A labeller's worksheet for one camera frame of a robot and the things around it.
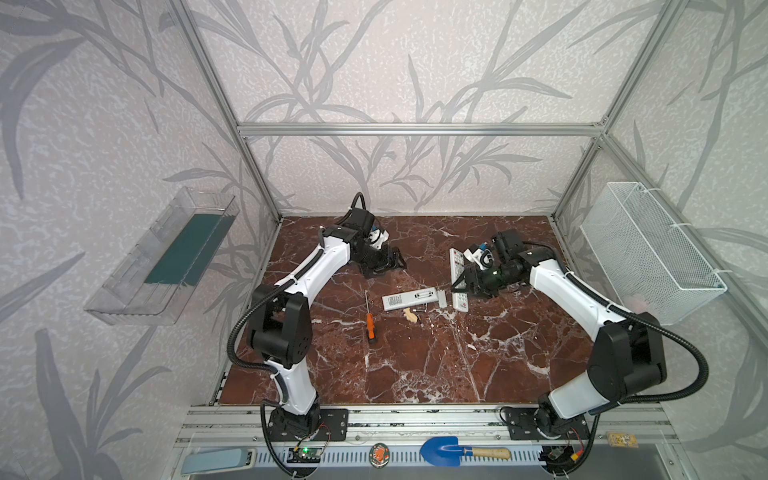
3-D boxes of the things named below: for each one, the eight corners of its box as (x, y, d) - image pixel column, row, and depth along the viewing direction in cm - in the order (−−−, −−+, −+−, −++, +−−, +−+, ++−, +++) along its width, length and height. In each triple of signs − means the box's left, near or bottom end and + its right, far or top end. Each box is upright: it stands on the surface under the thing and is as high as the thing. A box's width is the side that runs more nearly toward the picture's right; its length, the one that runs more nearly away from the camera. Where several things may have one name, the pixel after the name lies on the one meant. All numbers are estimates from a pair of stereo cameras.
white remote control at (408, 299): (384, 311, 96) (384, 308, 94) (382, 299, 99) (381, 295, 97) (438, 302, 98) (439, 298, 97) (435, 290, 101) (435, 286, 100)
